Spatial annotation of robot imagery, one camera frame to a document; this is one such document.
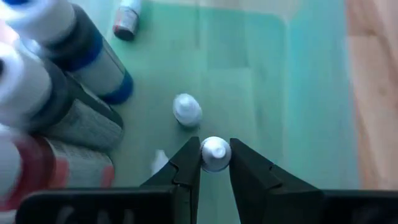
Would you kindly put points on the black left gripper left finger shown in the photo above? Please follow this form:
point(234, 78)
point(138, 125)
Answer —
point(183, 174)

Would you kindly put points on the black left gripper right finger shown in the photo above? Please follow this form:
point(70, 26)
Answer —
point(258, 186)

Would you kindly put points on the small white-capped food coloring bottle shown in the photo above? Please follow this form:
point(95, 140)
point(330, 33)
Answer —
point(159, 161)
point(215, 154)
point(186, 109)

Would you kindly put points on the large dark food coloring bottle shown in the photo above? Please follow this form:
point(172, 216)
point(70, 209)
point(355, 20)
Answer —
point(77, 124)

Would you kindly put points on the large red food coloring bottle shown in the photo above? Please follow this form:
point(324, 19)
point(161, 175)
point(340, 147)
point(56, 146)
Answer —
point(62, 165)

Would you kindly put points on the large blue food coloring bottle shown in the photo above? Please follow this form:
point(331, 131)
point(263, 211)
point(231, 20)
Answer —
point(93, 62)

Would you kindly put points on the small red food coloring bottle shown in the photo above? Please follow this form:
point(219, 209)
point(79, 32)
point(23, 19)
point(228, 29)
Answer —
point(126, 18)

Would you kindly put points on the green translucent plastic tray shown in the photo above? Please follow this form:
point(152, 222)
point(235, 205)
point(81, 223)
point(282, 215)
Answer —
point(248, 93)

